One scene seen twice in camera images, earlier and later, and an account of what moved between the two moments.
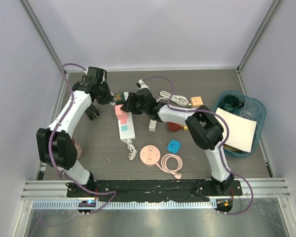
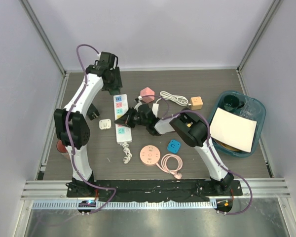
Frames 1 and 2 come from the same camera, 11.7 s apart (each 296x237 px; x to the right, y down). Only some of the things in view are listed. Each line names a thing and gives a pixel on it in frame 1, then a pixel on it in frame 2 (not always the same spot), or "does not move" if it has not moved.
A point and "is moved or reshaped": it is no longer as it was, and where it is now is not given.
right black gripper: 129,106 to 128,118
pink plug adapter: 121,115 is moved or reshaped
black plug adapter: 92,112 does not move
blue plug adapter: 173,146 does not move
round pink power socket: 150,155 does not move
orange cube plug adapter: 196,101 does not move
